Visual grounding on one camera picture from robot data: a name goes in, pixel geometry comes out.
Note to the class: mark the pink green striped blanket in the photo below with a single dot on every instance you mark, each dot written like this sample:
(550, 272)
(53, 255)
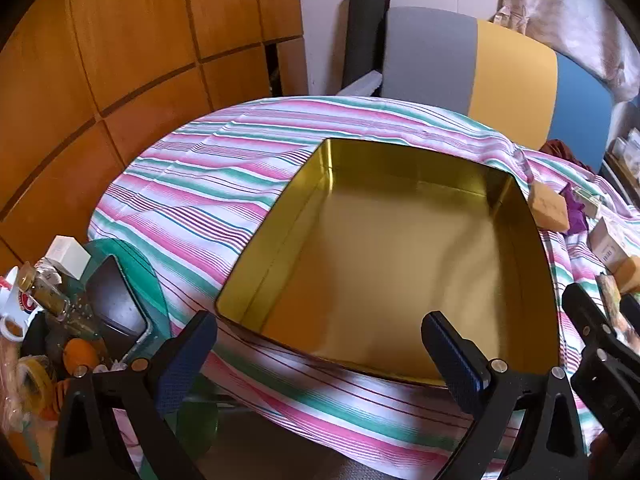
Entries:
(200, 200)

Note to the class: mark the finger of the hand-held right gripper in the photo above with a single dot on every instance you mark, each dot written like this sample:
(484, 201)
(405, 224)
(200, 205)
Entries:
(587, 315)
(632, 317)

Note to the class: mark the purple cloth pouch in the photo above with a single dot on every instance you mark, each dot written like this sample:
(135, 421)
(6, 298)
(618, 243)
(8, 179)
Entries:
(576, 220)

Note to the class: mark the gold metal tin box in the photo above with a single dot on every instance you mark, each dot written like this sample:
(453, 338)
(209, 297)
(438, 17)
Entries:
(375, 260)

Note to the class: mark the pink yellow plastic packet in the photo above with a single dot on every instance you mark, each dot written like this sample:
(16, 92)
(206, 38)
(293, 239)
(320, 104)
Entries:
(610, 295)

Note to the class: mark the small green white box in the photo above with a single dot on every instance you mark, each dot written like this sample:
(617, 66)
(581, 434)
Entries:
(587, 200)

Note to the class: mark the pale patterned curtain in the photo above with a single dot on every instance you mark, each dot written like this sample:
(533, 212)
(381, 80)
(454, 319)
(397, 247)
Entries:
(565, 10)

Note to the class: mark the white boxes on shelf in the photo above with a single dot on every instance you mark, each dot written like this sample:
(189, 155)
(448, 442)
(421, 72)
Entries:
(631, 146)

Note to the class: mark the clear glass bottle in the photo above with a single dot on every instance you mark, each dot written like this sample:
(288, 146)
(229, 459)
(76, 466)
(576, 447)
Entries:
(45, 290)

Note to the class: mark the orange round object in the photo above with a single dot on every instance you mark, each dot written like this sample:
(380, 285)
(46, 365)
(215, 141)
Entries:
(81, 354)

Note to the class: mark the dark tablet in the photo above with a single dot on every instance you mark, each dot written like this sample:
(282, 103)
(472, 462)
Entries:
(115, 300)

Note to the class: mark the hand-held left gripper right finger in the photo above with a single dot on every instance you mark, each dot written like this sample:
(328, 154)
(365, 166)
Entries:
(452, 355)

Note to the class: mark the black rolled mat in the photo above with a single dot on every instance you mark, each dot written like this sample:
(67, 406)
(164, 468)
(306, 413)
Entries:
(362, 35)

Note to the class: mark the wooden wardrobe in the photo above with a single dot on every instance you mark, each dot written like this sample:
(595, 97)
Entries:
(125, 35)

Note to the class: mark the white mug red label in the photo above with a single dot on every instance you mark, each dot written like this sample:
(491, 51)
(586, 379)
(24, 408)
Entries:
(20, 305)

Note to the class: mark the maroon cloth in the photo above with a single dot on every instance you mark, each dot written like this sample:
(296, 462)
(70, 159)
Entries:
(560, 150)

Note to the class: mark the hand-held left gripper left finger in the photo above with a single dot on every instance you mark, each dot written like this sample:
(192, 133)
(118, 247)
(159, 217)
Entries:
(185, 360)

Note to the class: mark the cream printed box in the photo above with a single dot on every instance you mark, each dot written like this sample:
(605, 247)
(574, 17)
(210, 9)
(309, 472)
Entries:
(607, 242)

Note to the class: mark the green plastic stool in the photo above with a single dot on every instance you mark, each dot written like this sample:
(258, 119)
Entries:
(125, 255)

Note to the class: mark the white plank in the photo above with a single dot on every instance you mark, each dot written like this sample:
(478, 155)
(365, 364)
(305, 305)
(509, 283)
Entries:
(365, 85)

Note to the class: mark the yellow tape roll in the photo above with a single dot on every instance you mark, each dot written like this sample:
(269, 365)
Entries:
(35, 377)

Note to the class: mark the wooden shelf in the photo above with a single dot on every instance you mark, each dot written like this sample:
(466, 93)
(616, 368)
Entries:
(617, 172)

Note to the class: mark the grey yellow blue headboard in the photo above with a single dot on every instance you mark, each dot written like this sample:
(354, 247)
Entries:
(510, 75)

